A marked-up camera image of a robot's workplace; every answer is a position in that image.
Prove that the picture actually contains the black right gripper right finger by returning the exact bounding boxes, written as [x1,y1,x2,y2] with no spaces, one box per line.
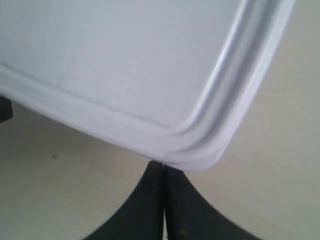
[163,166,244,240]

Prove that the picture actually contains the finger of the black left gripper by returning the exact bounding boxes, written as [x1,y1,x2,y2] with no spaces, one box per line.
[0,96,13,123]

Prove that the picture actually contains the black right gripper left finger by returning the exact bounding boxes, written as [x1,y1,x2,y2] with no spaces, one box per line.
[86,161,164,240]

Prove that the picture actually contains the white lidded plastic container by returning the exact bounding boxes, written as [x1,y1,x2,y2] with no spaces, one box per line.
[0,0,295,171]

